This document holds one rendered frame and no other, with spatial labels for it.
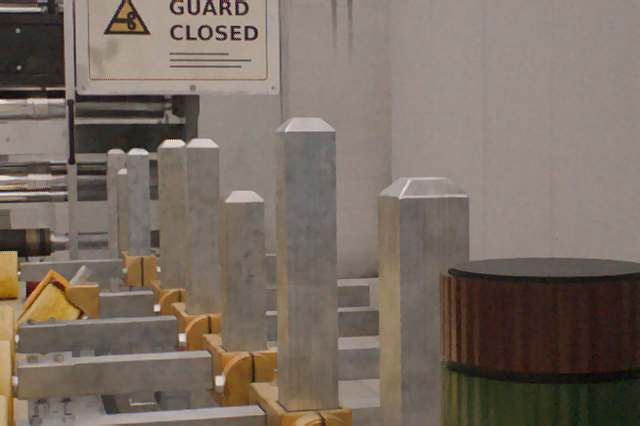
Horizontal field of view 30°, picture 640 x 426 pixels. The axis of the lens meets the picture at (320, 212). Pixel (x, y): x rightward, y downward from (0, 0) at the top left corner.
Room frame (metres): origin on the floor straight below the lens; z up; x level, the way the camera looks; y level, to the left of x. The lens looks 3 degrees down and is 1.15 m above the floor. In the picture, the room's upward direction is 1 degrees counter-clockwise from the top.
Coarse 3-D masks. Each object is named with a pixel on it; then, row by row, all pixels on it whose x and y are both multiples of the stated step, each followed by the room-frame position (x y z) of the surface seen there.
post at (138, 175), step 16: (128, 160) 2.02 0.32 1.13; (144, 160) 2.02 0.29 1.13; (128, 176) 2.02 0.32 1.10; (144, 176) 2.02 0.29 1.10; (128, 192) 2.02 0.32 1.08; (144, 192) 2.02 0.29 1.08; (128, 208) 2.03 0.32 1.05; (144, 208) 2.02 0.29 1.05; (128, 224) 2.03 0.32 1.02; (144, 224) 2.02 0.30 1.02; (128, 240) 2.04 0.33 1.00; (144, 240) 2.02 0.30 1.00; (144, 288) 2.02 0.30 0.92; (144, 352) 2.02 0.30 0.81; (144, 400) 2.02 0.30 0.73
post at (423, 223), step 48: (384, 192) 0.59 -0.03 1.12; (432, 192) 0.57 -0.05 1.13; (384, 240) 0.58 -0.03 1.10; (432, 240) 0.56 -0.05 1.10; (384, 288) 0.58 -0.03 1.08; (432, 288) 0.56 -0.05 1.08; (384, 336) 0.58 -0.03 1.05; (432, 336) 0.56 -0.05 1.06; (384, 384) 0.59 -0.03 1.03; (432, 384) 0.56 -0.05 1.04
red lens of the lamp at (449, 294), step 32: (448, 288) 0.32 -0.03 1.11; (480, 288) 0.31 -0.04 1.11; (512, 288) 0.30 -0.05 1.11; (544, 288) 0.30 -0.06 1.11; (576, 288) 0.30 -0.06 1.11; (608, 288) 0.30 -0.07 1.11; (448, 320) 0.32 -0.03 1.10; (480, 320) 0.31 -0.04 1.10; (512, 320) 0.30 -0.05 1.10; (544, 320) 0.30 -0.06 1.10; (576, 320) 0.30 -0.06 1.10; (608, 320) 0.30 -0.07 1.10; (448, 352) 0.32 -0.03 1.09; (480, 352) 0.31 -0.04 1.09; (512, 352) 0.30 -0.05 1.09; (544, 352) 0.30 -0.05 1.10; (576, 352) 0.30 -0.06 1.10; (608, 352) 0.30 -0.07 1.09
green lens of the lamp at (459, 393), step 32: (448, 384) 0.32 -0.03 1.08; (480, 384) 0.31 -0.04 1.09; (512, 384) 0.30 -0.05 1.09; (544, 384) 0.30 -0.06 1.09; (576, 384) 0.30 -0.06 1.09; (608, 384) 0.30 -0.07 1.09; (448, 416) 0.32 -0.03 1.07; (480, 416) 0.31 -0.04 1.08; (512, 416) 0.30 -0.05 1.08; (544, 416) 0.30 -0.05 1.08; (576, 416) 0.30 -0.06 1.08; (608, 416) 0.30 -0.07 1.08
